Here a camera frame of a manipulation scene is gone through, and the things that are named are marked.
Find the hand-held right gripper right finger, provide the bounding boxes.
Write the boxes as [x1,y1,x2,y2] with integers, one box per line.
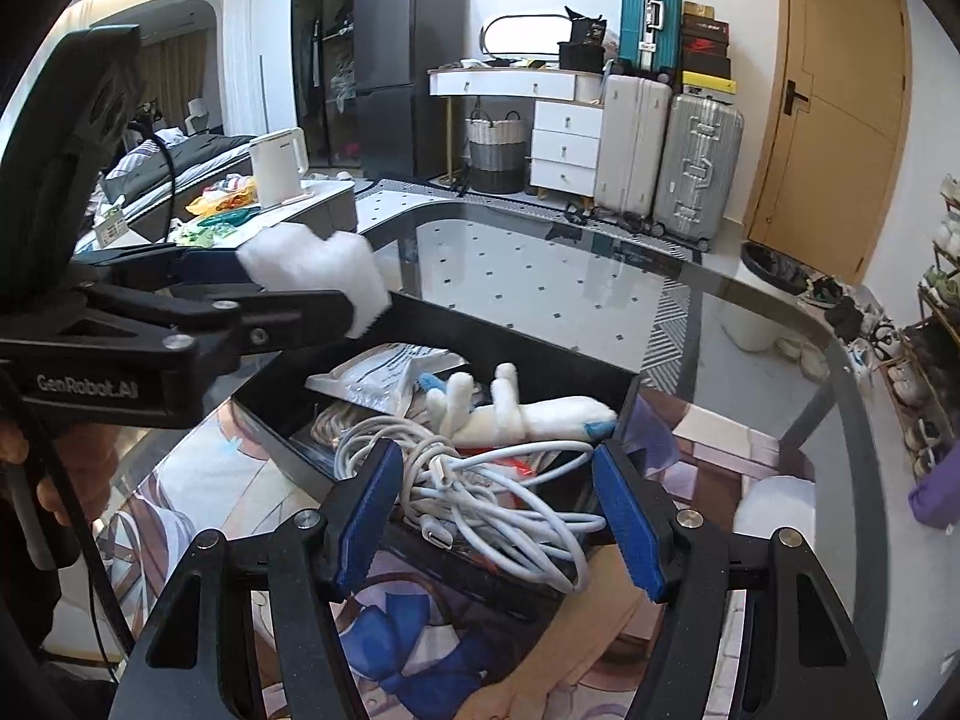
[592,441,882,720]

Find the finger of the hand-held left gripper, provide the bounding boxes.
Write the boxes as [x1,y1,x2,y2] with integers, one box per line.
[82,286,355,357]
[71,244,265,290]

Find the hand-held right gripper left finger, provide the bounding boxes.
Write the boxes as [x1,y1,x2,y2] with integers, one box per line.
[109,439,406,720]

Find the white cotton wad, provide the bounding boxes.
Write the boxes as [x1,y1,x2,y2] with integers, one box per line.
[238,225,392,340]

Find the clear zip bag white contents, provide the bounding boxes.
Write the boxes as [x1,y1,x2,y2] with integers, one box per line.
[304,343,460,415]

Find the white charging cable bundle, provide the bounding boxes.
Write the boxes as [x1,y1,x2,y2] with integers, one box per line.
[332,418,610,595]

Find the white plush toy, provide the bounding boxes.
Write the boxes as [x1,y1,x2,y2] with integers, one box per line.
[424,362,620,449]

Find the black divided organizer box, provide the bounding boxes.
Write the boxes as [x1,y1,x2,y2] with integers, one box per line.
[229,291,644,620]

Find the person's left hand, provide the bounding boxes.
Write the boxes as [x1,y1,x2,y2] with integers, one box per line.
[0,420,113,571]

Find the colourful snack packets pile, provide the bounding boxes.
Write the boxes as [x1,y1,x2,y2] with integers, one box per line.
[169,172,263,245]

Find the cream rolled webbing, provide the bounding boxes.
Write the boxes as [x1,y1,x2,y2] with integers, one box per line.
[310,403,361,458]

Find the bed with dark bedding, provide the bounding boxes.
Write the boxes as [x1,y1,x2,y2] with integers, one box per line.
[97,131,256,226]

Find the grey side table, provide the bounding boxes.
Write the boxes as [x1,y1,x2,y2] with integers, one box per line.
[75,180,359,256]

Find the white electric kettle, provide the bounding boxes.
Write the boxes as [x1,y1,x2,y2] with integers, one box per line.
[247,127,308,207]

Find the printed cartoon desk mat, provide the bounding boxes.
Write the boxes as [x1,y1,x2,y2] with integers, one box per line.
[97,382,826,720]

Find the brown curtain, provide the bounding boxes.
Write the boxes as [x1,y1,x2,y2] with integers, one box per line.
[139,37,207,128]

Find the black white patterned rug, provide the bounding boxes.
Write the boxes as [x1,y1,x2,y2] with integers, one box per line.
[352,178,706,406]

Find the open wardrobe with clothes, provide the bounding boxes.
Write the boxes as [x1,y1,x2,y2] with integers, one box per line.
[291,0,361,166]

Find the grey white woven basket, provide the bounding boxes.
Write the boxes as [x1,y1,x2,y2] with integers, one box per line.
[465,111,527,194]

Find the white trash bin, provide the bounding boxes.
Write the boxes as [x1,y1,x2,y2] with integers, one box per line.
[722,242,811,353]

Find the black refrigerator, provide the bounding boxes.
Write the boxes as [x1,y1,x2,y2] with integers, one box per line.
[352,0,467,181]

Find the loose sneakers cluster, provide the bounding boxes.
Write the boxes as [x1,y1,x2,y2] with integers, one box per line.
[776,274,901,383]

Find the white vanity desk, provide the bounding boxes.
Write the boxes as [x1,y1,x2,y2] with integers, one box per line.
[427,66,605,200]

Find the rows of assorted shoes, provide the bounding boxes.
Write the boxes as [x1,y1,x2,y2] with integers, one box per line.
[885,172,960,481]

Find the oval vanity mirror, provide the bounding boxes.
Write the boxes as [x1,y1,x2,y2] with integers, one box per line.
[480,13,571,61]

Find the wooden shoe rack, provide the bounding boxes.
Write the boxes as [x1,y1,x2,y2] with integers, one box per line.
[874,240,960,481]

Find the silver ribbed suitcase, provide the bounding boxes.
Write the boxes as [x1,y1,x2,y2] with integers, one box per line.
[651,90,745,245]

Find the white hard suitcase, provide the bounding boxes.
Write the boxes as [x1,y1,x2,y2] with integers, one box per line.
[592,73,674,220]

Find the black bag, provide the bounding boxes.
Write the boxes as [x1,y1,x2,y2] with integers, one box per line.
[557,6,607,76]

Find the teal hard suitcase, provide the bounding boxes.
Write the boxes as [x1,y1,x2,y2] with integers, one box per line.
[619,0,685,80]

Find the tan wooden door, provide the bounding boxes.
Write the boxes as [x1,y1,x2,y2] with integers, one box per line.
[746,0,912,286]

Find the black red logo shoe box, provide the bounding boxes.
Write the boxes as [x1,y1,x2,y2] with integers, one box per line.
[681,17,732,57]

